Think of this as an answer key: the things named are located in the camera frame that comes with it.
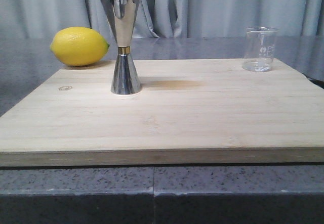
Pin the grey curtain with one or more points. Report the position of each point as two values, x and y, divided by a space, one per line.
165 18

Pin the light wooden cutting board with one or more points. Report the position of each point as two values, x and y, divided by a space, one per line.
188 111

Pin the silver steel jigger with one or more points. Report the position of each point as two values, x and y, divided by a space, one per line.
121 16

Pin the clear glass beaker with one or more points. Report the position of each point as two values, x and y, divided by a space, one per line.
260 48

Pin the yellow lemon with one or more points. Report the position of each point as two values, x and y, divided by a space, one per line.
79 46

